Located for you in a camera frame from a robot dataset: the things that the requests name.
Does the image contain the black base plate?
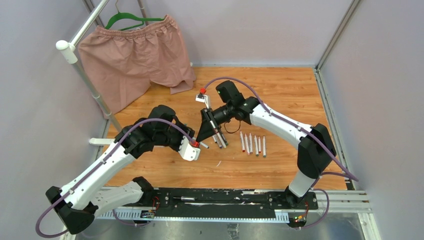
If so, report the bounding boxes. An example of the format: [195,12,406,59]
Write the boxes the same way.
[131,187,318,220]

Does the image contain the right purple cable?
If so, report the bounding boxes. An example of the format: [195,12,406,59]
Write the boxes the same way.
[203,76,359,231]

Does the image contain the blue capped white marker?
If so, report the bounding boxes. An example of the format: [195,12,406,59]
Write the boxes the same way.
[199,141,210,149]

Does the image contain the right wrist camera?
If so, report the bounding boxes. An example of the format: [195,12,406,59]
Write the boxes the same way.
[195,93,211,109]

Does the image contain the white acrylic marker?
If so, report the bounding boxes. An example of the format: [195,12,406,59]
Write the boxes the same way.
[244,134,251,155]

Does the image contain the yellow capped white marker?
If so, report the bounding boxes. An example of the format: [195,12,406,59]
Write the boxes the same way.
[216,132,226,149]

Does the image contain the pink shorts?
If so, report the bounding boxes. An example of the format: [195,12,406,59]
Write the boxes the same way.
[77,15,196,114]

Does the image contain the purple cable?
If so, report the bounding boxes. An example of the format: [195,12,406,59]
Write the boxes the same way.
[203,76,359,231]
[35,118,201,239]

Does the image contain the clear green gel pen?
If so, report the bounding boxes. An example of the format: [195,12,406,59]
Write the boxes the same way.
[220,132,229,147]

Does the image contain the red capped white marker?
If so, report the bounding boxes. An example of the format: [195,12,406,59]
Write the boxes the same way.
[257,136,262,153]

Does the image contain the green clothes hanger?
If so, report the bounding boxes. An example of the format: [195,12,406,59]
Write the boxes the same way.
[104,0,165,31]

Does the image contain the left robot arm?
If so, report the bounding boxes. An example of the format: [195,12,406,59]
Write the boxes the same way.
[46,105,201,235]

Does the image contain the green capped white marker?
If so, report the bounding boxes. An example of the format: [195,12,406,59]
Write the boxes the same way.
[253,135,260,157]

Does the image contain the teal capped white marker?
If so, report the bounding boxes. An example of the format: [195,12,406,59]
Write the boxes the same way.
[262,135,267,158]

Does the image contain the grey capped marker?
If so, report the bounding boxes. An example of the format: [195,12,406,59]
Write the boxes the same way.
[212,134,223,149]

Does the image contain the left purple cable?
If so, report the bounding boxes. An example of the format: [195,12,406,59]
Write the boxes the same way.
[35,118,201,239]

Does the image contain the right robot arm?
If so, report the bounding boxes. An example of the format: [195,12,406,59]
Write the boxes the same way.
[197,79,336,209]

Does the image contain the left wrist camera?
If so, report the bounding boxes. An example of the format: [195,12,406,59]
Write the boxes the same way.
[177,136,201,162]

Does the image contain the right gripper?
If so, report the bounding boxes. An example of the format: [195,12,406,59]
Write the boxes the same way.
[197,103,234,143]

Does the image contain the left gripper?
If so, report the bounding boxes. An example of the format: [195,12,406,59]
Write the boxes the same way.
[155,120,195,153]

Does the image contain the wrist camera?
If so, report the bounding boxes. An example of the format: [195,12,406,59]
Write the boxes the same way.
[177,136,201,162]
[195,93,211,109]

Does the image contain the white clothes rack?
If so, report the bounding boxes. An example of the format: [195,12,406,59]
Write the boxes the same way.
[55,0,169,148]

